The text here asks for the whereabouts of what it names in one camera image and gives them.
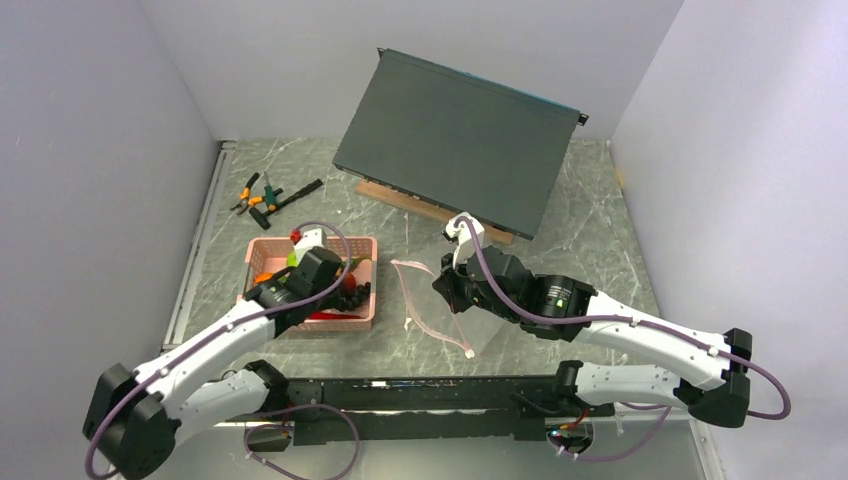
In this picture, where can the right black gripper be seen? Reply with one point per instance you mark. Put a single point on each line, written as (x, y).
(448, 284)

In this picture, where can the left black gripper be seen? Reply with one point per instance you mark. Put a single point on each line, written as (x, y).
(331, 301)

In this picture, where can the pink plastic basket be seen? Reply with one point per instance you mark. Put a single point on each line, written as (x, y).
(270, 254)

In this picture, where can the clear zip top bag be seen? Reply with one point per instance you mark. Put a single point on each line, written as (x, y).
(470, 331)

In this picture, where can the orange green mango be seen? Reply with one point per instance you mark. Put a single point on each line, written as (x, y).
(262, 277)

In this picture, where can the red chili pepper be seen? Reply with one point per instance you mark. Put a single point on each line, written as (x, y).
(327, 316)

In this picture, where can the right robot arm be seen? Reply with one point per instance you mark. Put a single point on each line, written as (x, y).
(701, 372)

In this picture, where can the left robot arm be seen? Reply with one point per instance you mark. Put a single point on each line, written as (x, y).
(138, 416)

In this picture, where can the long green chili pepper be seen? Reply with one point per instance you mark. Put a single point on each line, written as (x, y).
(357, 261)

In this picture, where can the wooden board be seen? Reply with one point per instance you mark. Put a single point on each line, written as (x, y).
(420, 206)

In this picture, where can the dark grey rack box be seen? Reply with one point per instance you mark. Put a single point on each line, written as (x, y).
(459, 141)

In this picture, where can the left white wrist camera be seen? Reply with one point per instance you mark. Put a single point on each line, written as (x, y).
(304, 240)

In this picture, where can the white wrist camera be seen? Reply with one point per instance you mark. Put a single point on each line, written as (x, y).
(304, 240)
(459, 230)

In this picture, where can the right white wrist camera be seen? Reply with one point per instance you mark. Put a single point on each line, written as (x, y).
(459, 230)

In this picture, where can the black T-handle tool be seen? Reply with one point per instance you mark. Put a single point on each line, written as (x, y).
(262, 218)

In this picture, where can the green handled screwdriver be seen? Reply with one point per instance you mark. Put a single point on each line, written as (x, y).
(270, 198)

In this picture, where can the orange handled pliers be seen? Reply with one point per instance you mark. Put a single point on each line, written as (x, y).
(245, 196)

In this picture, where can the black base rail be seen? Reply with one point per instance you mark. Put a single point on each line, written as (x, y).
(522, 408)

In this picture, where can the aluminium frame rail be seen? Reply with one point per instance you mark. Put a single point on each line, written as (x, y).
(186, 293)

